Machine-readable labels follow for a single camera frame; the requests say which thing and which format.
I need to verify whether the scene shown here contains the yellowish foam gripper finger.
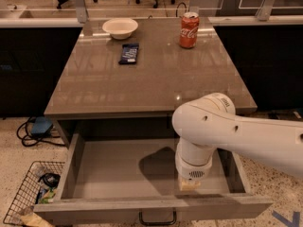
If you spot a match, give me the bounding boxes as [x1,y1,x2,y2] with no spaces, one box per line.
[178,176,201,191]

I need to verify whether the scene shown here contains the grey top drawer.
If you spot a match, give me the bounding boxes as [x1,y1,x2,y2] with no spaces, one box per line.
[34,134,272,225]

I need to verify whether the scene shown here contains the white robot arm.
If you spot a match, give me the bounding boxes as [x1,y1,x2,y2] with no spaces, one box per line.
[172,93,303,190]

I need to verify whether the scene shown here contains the grey drawer cabinet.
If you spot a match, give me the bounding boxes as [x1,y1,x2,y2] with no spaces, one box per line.
[45,17,257,143]

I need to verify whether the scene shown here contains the dark blue snack bar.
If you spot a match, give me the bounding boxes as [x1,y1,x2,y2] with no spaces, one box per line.
[118,43,139,64]

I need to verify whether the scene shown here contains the green chip bag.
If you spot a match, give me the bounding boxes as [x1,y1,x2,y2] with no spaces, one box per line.
[37,188,57,204]

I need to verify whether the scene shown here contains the red coca-cola can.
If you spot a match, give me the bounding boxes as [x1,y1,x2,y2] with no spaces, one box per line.
[179,12,200,48]

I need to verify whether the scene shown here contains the blue foot pedal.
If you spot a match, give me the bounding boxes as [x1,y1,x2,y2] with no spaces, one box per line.
[30,116,53,137]

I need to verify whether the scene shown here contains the yellow snack packet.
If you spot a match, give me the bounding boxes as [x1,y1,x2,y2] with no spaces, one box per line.
[20,213,54,227]

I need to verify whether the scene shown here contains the white bowl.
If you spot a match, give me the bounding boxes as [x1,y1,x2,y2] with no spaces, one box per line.
[102,18,138,40]

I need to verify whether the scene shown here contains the black floor cable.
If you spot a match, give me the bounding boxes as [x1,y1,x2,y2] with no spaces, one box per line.
[16,116,65,148]

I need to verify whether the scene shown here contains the black wire basket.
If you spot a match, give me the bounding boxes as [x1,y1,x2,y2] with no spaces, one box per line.
[3,161,64,226]

